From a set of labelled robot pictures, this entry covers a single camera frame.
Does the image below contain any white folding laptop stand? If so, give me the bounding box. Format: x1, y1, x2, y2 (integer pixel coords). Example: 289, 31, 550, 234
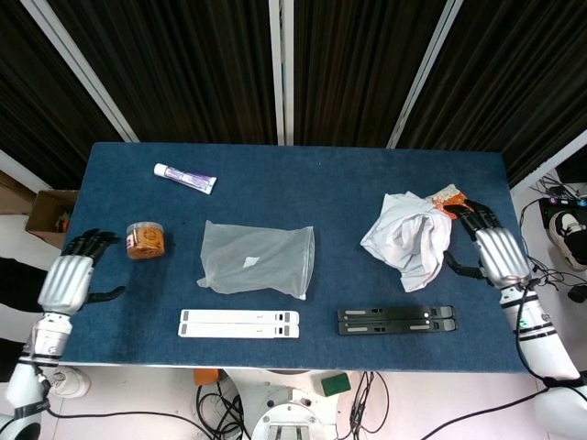
177, 309, 301, 340

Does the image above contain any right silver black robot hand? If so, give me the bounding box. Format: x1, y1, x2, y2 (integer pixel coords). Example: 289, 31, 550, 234
442, 199, 533, 290

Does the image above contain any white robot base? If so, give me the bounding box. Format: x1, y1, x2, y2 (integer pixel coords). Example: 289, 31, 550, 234
236, 368, 350, 440

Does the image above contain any orange box under table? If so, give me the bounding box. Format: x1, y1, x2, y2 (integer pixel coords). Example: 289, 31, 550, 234
192, 368, 222, 387

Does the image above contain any black floor cable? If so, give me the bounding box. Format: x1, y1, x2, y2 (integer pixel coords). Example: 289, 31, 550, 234
40, 402, 251, 440

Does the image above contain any white garment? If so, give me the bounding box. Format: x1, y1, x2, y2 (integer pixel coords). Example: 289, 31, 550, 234
360, 192, 453, 293

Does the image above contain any white purple toothpaste tube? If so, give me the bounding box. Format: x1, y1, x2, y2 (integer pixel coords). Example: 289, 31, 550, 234
153, 162, 218, 196

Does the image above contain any clear jar of orange snacks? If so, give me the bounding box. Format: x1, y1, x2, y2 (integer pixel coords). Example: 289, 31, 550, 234
125, 221, 169, 261

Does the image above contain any brown cardboard box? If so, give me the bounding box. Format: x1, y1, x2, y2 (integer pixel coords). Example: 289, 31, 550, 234
25, 190, 79, 249

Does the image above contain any translucent white zip bag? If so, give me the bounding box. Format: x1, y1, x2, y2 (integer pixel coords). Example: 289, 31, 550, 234
196, 219, 316, 303

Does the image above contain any white black sneaker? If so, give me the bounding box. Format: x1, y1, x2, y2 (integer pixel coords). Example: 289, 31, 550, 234
548, 210, 587, 271

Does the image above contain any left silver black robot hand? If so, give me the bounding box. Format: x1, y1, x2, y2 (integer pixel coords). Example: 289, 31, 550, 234
36, 227, 127, 317

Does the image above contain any orange white snack packet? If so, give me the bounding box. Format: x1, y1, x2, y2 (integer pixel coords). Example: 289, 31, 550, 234
428, 183, 469, 219

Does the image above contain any green block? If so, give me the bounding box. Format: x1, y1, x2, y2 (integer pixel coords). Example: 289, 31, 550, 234
320, 372, 352, 398

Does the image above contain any black pleated curtain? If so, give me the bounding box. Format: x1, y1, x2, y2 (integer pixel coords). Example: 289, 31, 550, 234
0, 0, 587, 190

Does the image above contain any black electronic device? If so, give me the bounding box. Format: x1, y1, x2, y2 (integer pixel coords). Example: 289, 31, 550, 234
538, 195, 587, 230

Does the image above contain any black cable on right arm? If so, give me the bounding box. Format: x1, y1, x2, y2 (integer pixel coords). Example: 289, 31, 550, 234
514, 274, 559, 391

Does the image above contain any black folding laptop stand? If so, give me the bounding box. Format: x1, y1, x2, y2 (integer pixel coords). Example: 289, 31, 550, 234
337, 304, 460, 335

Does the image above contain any white round caster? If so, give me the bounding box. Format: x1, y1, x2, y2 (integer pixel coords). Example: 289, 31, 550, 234
48, 368, 92, 399

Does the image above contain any blue table cover cloth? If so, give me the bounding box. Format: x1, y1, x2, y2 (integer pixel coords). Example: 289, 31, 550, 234
58, 141, 528, 371

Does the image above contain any white frame post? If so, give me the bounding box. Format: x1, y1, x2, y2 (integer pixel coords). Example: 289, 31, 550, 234
507, 141, 587, 190
31, 0, 139, 144
269, 0, 294, 147
0, 148, 41, 190
387, 0, 464, 149

